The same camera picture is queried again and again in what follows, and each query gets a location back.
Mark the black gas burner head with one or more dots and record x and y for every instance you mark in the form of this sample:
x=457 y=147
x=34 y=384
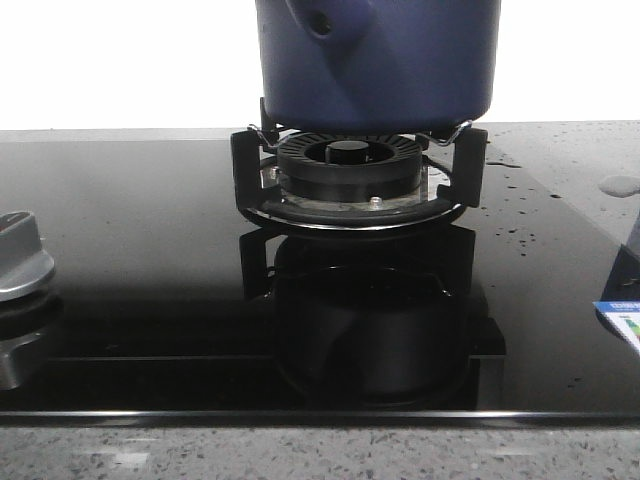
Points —
x=349 y=169

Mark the black glass cooktop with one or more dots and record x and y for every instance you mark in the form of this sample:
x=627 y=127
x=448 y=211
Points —
x=168 y=307

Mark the silver stove control knob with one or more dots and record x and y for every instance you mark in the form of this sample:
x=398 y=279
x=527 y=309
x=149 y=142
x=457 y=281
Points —
x=25 y=265

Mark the black pot support grate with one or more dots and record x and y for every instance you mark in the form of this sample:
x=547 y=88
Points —
x=451 y=182

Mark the blue cooking pot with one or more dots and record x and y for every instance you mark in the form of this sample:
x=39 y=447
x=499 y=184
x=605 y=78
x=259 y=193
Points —
x=377 y=67

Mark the energy label sticker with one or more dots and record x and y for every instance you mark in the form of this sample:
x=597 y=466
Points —
x=621 y=319

